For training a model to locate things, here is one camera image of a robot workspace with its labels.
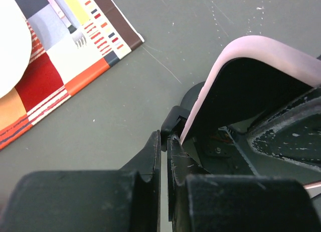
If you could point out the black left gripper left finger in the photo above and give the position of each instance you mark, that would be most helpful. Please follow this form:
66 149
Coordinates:
127 199

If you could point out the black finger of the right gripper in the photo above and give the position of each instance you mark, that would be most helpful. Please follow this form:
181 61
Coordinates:
292 134

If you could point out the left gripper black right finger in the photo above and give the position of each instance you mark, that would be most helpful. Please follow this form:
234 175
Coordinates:
200 201

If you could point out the black phone pink case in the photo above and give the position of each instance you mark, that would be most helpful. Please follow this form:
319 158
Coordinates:
253 74

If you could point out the black phone stand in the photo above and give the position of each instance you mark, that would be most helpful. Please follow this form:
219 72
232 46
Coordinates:
176 119

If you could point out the colourful patchwork placemat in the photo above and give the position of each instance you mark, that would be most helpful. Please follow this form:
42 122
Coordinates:
57 69

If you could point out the white round plate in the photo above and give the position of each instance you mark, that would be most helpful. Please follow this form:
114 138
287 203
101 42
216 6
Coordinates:
16 45

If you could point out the pink handled fork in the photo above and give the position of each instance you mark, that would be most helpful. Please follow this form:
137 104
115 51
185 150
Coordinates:
76 34

